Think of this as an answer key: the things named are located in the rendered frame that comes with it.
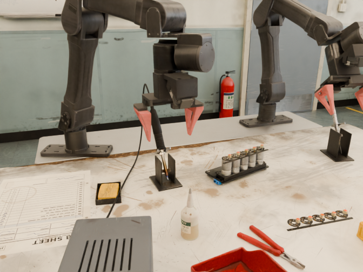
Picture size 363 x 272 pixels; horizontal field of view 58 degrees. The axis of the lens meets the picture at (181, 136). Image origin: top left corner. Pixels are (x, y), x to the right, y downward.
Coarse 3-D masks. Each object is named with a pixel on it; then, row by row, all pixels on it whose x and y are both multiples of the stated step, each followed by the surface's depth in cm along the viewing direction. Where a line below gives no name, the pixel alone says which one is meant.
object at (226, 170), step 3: (222, 159) 78; (222, 162) 78; (228, 162) 78; (231, 162) 78; (222, 165) 79; (225, 165) 78; (228, 165) 78; (231, 165) 79; (222, 168) 79; (225, 168) 78; (228, 168) 78; (222, 171) 79; (225, 171) 78; (228, 171) 79; (222, 174) 79; (225, 174) 79; (228, 174) 79
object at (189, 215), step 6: (192, 198) 58; (192, 204) 58; (186, 210) 58; (192, 210) 58; (186, 216) 58; (192, 216) 58; (198, 216) 59; (186, 222) 58; (192, 222) 58; (198, 222) 60; (186, 228) 59; (192, 228) 59; (198, 228) 60; (186, 234) 59; (192, 234) 59; (198, 234) 60
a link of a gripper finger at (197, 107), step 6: (198, 102) 72; (174, 108) 68; (186, 108) 75; (192, 108) 72; (198, 108) 70; (186, 114) 75; (192, 114) 72; (198, 114) 71; (186, 120) 75; (192, 120) 72; (186, 126) 76; (192, 126) 73
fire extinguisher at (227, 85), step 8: (232, 72) 348; (224, 80) 345; (232, 80) 346; (224, 88) 345; (232, 88) 346; (224, 96) 348; (232, 96) 349; (224, 104) 351; (232, 104) 353; (224, 112) 354; (232, 112) 357
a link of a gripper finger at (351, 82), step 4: (360, 76) 88; (348, 80) 88; (352, 80) 88; (356, 80) 88; (360, 80) 88; (348, 84) 88; (352, 84) 88; (356, 84) 88; (360, 84) 88; (360, 88) 91; (356, 92) 93; (360, 92) 91; (356, 96) 93; (360, 96) 92; (360, 100) 91; (360, 104) 91
